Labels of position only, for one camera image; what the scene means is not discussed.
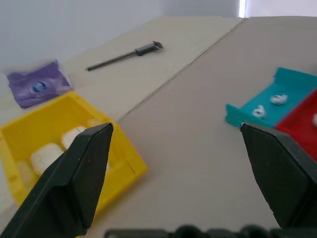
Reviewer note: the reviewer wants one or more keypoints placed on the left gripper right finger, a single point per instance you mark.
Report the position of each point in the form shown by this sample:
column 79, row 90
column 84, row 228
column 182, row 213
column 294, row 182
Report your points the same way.
column 284, row 178

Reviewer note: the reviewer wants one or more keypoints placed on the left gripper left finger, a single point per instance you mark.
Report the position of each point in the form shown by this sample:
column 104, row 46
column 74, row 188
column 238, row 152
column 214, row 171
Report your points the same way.
column 64, row 188

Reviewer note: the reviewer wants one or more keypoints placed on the yellow plastic bin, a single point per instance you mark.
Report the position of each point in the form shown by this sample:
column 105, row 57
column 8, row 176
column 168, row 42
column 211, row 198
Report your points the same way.
column 123, row 161

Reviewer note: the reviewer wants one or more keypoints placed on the white earbud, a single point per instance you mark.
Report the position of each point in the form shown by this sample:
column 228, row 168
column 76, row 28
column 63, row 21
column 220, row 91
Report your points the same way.
column 258, row 112
column 278, row 99

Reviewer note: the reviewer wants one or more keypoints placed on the teal and red tray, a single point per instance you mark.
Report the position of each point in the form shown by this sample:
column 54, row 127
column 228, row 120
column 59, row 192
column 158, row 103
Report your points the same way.
column 292, row 84

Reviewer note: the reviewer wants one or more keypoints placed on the purple tissue pack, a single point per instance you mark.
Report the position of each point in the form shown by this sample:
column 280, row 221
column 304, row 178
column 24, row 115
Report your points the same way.
column 37, row 86

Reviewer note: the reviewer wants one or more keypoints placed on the black digital caliper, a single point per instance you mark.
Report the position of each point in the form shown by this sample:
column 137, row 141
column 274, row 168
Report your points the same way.
column 146, row 48

